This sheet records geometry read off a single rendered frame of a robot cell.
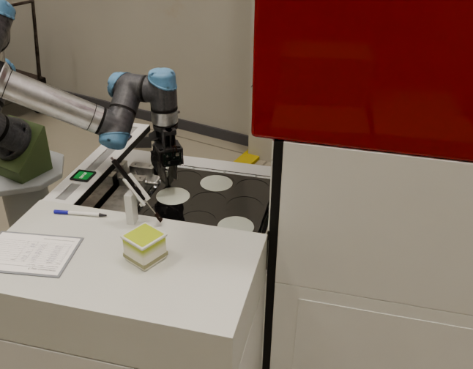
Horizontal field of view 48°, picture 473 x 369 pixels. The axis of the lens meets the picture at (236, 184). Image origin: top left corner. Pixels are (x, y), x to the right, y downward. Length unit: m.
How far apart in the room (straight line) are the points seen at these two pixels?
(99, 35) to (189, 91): 0.89
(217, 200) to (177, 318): 0.56
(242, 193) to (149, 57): 2.70
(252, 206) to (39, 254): 0.60
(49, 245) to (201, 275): 0.38
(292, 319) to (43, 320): 0.63
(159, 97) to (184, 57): 2.52
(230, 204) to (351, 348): 0.51
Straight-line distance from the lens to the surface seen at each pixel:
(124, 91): 1.49
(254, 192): 1.59
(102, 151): 1.74
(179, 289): 1.15
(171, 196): 1.58
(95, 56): 4.54
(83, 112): 1.44
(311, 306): 1.42
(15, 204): 2.01
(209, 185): 1.62
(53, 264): 1.26
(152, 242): 1.17
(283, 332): 1.50
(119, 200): 1.62
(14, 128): 1.89
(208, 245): 1.26
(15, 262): 1.30
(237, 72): 3.76
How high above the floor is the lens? 1.72
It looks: 30 degrees down
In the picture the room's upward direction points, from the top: 1 degrees clockwise
